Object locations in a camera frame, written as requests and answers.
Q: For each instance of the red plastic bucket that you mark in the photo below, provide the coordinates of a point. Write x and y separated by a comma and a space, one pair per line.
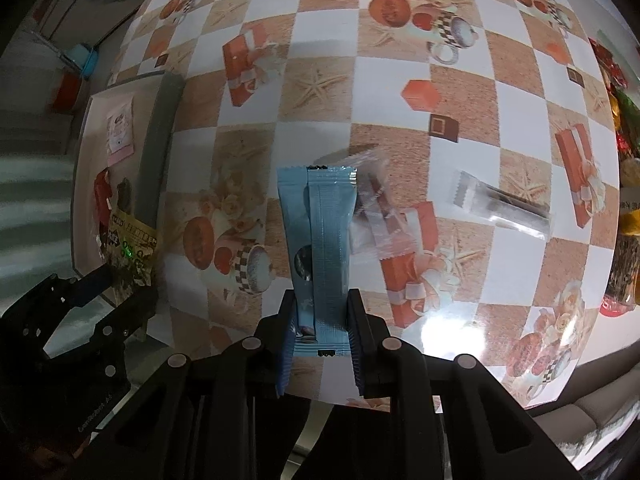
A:
66, 95

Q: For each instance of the dark stick clear wrapper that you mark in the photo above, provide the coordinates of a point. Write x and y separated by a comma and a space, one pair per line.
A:
485, 202

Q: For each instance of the pink snack bar wrapper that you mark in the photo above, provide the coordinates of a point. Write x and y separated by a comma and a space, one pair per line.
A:
120, 132

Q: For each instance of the round wooden lid container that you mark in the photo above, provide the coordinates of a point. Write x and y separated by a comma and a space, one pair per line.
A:
622, 291

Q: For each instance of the clear wrapper dark candy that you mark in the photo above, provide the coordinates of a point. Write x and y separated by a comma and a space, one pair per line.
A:
378, 229

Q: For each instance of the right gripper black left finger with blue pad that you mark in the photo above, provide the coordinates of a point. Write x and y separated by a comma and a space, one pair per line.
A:
277, 336

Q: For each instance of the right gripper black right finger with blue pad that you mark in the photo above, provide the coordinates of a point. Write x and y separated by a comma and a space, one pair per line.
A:
376, 368

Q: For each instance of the green foil snack bag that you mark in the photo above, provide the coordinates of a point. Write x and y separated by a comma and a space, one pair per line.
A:
629, 112

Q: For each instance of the dark jerky clear vacuum pack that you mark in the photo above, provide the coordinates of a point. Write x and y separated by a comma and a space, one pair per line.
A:
124, 194

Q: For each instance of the red snack bar wrapper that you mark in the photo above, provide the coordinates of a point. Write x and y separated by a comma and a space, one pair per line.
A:
102, 193

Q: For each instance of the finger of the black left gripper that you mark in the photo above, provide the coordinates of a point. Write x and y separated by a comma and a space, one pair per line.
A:
80, 291

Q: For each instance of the light blue snack bar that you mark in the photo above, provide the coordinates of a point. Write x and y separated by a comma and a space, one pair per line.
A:
317, 204

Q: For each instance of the gold foil snack packet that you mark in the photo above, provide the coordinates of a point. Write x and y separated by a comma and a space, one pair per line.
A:
130, 250

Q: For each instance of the blue plastic basin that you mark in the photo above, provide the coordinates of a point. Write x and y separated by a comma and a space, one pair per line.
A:
84, 58

